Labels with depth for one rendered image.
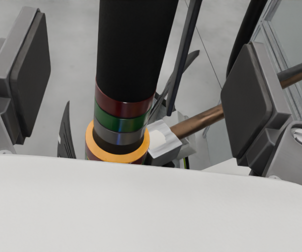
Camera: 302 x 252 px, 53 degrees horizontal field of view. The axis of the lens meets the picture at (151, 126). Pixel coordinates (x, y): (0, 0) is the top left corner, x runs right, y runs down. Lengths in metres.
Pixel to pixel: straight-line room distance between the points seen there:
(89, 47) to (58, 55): 0.30
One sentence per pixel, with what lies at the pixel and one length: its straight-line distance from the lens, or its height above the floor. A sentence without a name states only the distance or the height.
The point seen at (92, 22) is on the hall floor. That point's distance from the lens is 3.19.
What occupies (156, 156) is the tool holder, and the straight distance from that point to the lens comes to 0.23.
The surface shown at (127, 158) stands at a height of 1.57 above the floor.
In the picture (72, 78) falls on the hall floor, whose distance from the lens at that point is 2.55.
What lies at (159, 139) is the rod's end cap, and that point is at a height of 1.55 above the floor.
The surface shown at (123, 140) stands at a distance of 0.18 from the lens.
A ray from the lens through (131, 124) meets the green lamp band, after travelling 0.17.
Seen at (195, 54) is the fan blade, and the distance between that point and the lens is 0.54.
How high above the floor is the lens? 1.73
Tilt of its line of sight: 50 degrees down
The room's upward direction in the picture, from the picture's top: 16 degrees clockwise
